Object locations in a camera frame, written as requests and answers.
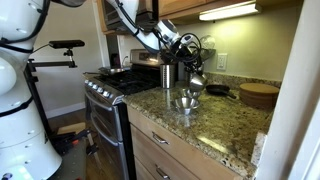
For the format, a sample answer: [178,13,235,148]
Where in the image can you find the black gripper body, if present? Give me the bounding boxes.
[170,35,196,62]

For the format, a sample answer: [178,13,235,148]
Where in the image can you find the small steel bowl with seeds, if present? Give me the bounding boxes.
[188,73,208,93]

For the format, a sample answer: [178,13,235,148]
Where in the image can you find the small empty steel bowl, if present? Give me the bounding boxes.
[179,88,202,100]

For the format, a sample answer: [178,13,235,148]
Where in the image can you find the large empty steel bowl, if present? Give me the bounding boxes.
[170,96,201,116]

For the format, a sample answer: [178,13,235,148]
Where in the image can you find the black cast iron skillet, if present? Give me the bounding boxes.
[204,84,238,100]

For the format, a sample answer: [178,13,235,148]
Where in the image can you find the wood upper cabinet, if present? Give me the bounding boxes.
[95,0,304,36]

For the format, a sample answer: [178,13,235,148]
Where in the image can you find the under-cabinet light strip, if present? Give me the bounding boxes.
[198,0,263,22]

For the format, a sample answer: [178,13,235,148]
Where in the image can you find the round wooden board stack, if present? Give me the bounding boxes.
[239,82,280,110]

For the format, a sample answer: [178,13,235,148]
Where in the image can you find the black frying pan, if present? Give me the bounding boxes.
[83,67,126,76]

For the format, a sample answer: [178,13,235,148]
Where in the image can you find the light wood base cabinet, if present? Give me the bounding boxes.
[125,105,243,180]

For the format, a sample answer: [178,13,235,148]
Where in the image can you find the white door trim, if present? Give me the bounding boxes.
[254,0,320,180]

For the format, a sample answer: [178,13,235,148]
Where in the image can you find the stainless steel gas range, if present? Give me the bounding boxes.
[82,49,165,180]

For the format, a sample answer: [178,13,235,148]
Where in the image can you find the tan cardboard piece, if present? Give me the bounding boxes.
[56,122,87,136]

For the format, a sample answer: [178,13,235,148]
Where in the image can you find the black orange bar clamp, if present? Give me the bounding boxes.
[49,128,100,158]

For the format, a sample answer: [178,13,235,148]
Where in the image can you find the gray robot cart top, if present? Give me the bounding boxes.
[48,138,88,180]

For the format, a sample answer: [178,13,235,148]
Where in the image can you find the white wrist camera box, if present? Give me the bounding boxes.
[179,33,195,46]

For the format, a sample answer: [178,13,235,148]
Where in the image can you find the white wall outlet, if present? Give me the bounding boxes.
[216,53,229,71]

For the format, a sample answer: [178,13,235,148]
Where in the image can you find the wire mesh skimmer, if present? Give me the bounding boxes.
[199,34,217,50]

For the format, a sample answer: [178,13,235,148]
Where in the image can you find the steel drawer handle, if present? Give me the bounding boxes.
[154,164,172,180]
[151,131,170,146]

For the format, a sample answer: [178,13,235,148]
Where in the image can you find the black stereo camera bar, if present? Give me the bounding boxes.
[48,39,86,50]

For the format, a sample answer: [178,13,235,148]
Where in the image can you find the black camera stand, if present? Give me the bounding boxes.
[23,48,79,141]

